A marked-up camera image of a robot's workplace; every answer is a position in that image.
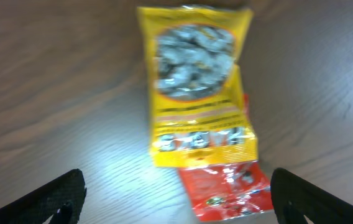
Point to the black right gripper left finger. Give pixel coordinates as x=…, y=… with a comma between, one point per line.
x=59, y=201

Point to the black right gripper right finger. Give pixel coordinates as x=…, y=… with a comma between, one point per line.
x=295, y=200

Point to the red snack pouch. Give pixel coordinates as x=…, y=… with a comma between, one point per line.
x=225, y=191

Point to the yellow Hacks candy bag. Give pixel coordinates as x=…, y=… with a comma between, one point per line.
x=197, y=105

